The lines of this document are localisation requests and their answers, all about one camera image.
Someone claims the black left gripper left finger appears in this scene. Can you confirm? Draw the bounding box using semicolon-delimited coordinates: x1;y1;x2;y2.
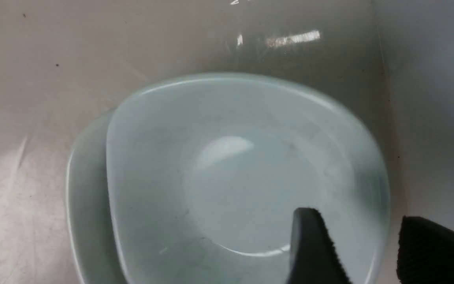
286;208;351;284

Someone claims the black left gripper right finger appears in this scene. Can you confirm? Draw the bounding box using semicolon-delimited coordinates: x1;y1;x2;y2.
396;216;454;284

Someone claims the large white plastic tub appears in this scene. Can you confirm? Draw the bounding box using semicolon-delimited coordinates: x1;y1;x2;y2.
0;0;454;284

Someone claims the small white bowl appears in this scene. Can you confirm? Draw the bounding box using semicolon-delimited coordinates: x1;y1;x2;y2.
106;73;390;284
65;111;126;284

